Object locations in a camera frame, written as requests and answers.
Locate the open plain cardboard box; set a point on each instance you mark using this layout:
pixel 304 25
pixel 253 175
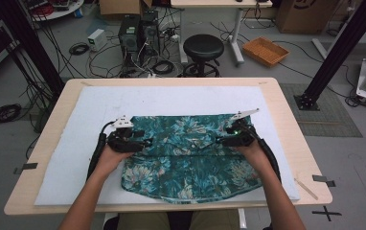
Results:
pixel 120 6

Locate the white power supply box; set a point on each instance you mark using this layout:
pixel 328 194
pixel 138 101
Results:
pixel 96 39

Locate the teal floral shirt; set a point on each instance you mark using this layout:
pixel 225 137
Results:
pixel 187 172

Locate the grey tape strip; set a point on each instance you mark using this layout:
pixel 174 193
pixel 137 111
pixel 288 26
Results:
pixel 321 179
pixel 27 166

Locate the black metal post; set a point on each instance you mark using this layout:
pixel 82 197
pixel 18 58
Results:
pixel 31 44
pixel 340 48

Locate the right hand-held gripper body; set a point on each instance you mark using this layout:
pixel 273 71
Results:
pixel 245 135

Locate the white-legged wooden desk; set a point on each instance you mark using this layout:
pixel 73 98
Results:
pixel 219 3

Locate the black computer tower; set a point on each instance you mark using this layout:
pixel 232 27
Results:
pixel 129 38
pixel 149 32

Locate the printed cardboard box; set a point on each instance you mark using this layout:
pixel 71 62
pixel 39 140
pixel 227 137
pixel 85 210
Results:
pixel 308 16

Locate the black round stool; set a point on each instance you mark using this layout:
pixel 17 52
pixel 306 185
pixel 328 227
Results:
pixel 203 46

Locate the person's right hand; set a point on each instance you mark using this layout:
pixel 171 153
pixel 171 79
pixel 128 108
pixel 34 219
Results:
pixel 256 158

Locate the person's left hand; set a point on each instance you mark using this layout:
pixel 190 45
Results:
pixel 110 163

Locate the person's khaki pants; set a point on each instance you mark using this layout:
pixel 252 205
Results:
pixel 139 222

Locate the grey floor mat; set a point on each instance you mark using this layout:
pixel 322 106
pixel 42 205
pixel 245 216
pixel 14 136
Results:
pixel 331 118

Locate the thin wooden stick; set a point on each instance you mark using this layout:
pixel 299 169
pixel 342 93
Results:
pixel 305 189

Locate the white foam mat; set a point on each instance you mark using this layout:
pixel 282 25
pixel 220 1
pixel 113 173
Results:
pixel 171 99

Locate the round white table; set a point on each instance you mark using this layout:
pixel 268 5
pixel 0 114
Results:
pixel 66 11

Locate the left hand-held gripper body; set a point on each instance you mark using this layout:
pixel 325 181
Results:
pixel 123 143

